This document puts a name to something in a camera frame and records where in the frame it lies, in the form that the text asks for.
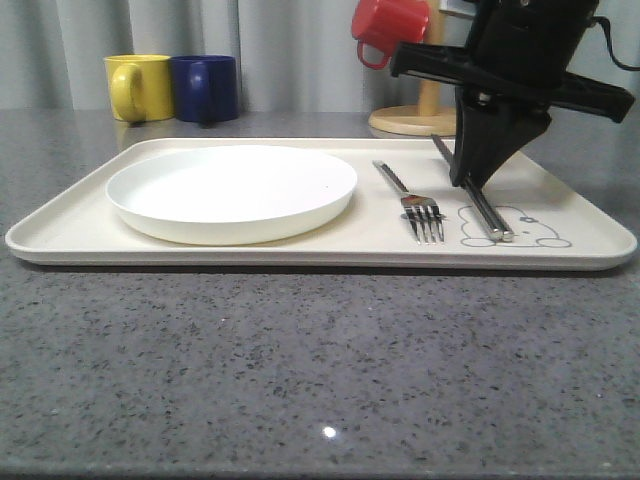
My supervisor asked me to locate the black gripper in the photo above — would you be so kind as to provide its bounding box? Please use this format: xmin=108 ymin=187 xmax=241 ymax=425
xmin=390 ymin=0 xmax=635 ymax=187

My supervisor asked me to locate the silver fork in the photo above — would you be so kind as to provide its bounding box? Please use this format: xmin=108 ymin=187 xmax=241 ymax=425
xmin=373 ymin=160 xmax=445 ymax=245

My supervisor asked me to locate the white round plate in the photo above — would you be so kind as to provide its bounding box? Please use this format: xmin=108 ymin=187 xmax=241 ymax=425
xmin=106 ymin=145 xmax=358 ymax=245

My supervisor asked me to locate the wooden mug tree stand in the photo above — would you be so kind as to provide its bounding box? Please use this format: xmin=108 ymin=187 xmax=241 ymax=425
xmin=368 ymin=0 xmax=471 ymax=137

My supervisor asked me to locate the cream rabbit serving tray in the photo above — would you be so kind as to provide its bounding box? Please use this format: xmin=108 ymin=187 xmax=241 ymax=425
xmin=5 ymin=138 xmax=637 ymax=271

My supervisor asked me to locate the red mug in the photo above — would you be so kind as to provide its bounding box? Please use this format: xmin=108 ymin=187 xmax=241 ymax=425
xmin=351 ymin=0 xmax=430 ymax=70

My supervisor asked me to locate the gray curtain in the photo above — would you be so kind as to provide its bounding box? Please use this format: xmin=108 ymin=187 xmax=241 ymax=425
xmin=0 ymin=0 xmax=640 ymax=114

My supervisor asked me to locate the dark blue mug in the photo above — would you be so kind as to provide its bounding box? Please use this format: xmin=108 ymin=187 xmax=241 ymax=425
xmin=169 ymin=55 xmax=240 ymax=123

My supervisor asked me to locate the yellow mug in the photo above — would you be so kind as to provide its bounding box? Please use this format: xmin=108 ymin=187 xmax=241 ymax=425
xmin=104 ymin=54 xmax=174 ymax=123

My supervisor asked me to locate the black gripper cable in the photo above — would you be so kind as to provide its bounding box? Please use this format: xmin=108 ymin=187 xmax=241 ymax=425
xmin=589 ymin=16 xmax=640 ymax=72

